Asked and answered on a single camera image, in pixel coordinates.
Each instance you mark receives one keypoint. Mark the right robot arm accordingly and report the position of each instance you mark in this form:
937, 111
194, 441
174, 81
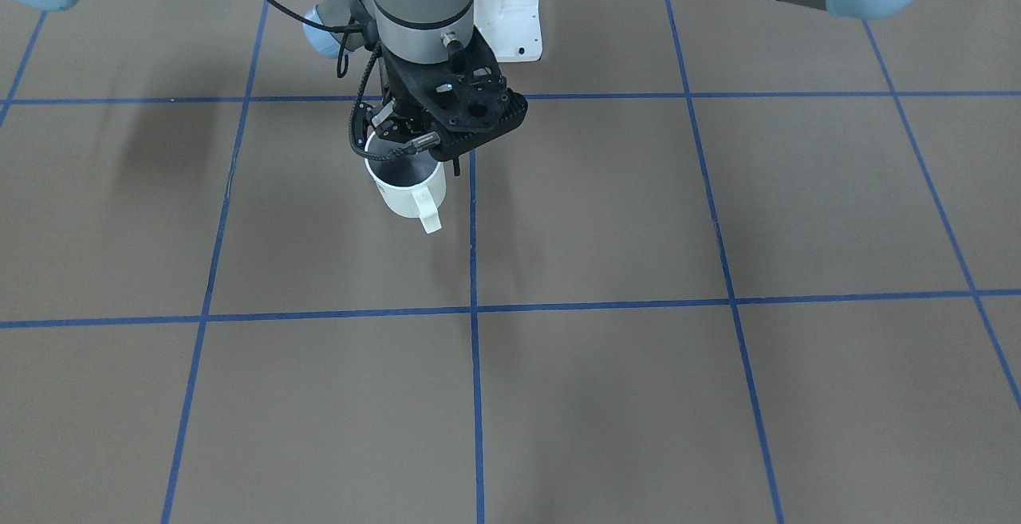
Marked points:
420, 31

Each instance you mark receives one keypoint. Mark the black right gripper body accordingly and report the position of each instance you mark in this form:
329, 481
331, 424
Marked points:
396, 87

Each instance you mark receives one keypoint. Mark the white camera stand pedestal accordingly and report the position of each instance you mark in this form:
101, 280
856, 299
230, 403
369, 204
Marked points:
512, 28

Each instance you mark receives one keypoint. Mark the white ribbed mug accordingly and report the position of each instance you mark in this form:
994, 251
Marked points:
412, 186

